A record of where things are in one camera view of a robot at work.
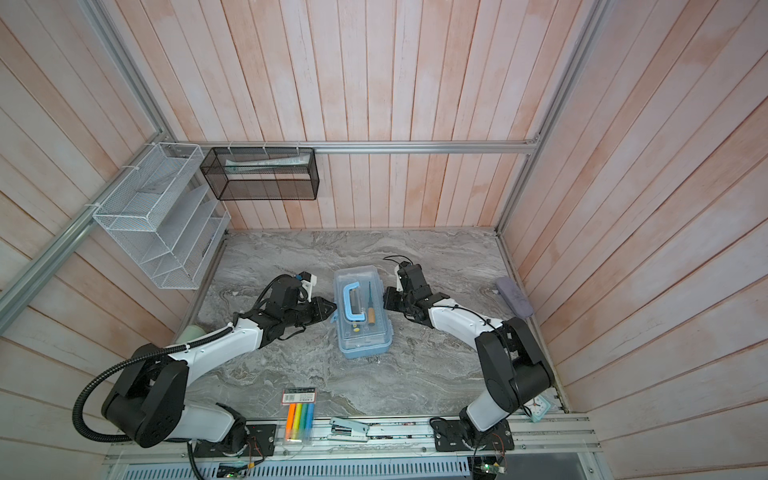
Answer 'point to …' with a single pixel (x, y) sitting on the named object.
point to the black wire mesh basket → (262, 173)
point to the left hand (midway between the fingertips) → (336, 312)
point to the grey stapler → (348, 430)
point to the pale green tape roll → (189, 333)
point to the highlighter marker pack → (300, 414)
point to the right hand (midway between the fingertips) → (383, 297)
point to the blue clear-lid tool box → (360, 311)
